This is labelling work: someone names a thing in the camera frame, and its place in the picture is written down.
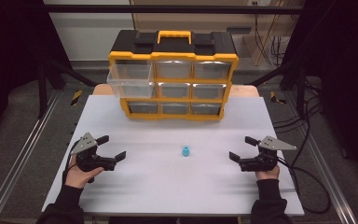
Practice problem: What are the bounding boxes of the person's right hand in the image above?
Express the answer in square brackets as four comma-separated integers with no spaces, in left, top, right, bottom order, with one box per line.
[255,164,281,182]

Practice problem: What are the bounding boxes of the yellow black hazard tape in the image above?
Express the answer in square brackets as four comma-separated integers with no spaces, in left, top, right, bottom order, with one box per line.
[70,90,84,107]
[269,91,287,105]

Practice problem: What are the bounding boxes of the person's left hand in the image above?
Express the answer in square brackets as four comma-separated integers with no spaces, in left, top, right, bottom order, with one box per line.
[63,155,105,189]

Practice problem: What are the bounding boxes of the right hand-held gripper cable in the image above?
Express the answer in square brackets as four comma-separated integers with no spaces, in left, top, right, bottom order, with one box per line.
[276,156,333,216]

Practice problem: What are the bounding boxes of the clear plastic drawer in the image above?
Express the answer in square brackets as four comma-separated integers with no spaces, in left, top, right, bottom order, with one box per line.
[106,60,155,99]

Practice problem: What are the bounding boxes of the hand-held gripper cable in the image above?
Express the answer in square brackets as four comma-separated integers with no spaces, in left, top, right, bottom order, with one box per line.
[62,140,80,185]
[276,156,333,216]

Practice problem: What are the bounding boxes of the set of closed clear drawers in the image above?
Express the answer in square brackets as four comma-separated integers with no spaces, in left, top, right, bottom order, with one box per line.
[127,60,233,116]

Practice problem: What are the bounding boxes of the black metal stand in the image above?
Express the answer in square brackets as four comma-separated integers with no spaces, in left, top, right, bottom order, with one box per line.
[36,58,99,119]
[247,61,308,119]

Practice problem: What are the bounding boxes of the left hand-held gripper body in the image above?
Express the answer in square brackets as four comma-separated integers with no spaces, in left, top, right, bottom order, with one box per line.
[70,132,117,173]

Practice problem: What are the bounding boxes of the black curtain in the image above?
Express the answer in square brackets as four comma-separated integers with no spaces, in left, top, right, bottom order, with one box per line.
[282,0,358,183]
[0,0,73,144]

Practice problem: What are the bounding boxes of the hanging black wall cables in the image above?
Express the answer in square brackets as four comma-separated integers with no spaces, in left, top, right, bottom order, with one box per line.
[253,13,292,68]

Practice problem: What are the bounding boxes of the aluminium floor rail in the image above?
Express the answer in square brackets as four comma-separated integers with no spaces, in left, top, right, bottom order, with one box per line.
[0,89,62,224]
[304,133,358,224]

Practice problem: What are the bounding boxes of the wooden wall panel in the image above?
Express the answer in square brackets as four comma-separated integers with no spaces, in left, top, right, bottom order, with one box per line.
[130,0,306,67]

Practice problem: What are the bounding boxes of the wooden table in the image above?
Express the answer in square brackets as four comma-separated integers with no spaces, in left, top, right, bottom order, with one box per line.
[92,83,261,98]

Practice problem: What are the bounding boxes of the left hand-held gripper cable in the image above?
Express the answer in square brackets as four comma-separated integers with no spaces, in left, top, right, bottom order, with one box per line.
[62,140,80,185]

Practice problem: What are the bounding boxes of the yellow black organizer cabinet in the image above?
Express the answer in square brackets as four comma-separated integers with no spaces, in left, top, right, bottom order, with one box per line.
[107,29,240,121]

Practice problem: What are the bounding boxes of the black horizontal frame bar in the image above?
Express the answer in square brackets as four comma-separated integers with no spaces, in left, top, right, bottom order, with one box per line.
[42,4,307,15]

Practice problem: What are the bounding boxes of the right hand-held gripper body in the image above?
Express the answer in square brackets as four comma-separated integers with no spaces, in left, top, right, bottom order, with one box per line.
[239,134,298,173]

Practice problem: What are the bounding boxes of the bundle of black floor cables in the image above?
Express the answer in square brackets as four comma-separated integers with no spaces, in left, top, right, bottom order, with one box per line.
[272,78,324,167]

